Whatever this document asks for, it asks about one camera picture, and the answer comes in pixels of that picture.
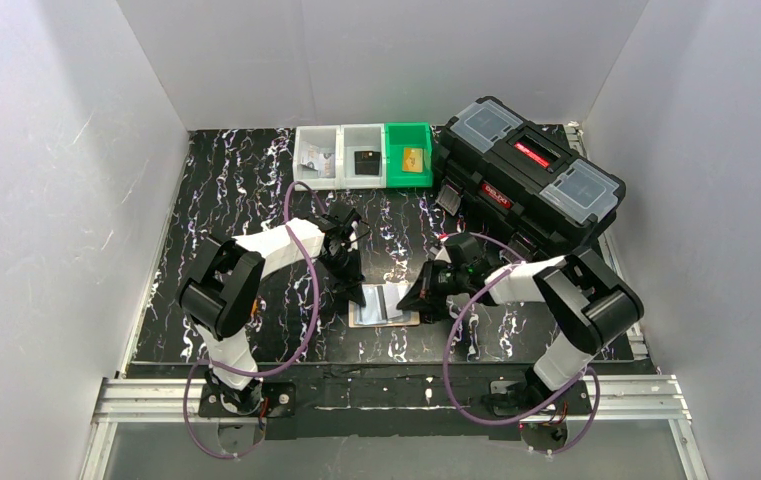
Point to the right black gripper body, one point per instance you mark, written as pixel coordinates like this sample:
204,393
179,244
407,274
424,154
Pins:
430,285

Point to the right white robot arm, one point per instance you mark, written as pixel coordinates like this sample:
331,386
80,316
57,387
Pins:
590,302

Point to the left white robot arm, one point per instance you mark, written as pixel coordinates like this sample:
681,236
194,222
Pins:
220,289

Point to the white storage bin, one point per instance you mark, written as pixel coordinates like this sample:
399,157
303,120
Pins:
355,137
322,136

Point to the left white storage bin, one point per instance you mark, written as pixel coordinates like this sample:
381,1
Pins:
322,136

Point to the beige leather card holder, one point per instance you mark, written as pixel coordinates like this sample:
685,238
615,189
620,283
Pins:
380,309

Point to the black plastic toolbox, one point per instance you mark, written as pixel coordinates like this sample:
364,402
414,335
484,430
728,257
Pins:
532,192

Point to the aluminium frame rail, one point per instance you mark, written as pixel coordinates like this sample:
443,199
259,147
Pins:
386,402

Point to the gold card in bin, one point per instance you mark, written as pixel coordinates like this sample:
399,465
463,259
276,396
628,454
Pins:
413,160

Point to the black card in bin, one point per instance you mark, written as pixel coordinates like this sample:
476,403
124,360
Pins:
367,163

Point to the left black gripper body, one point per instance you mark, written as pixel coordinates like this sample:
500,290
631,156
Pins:
345,263

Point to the middle white storage bin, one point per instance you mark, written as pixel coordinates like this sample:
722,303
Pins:
355,137

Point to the silver cards in bin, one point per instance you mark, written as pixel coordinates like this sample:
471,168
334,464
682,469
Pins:
321,160

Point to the green storage bin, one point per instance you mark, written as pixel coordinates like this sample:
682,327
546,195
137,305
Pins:
397,137

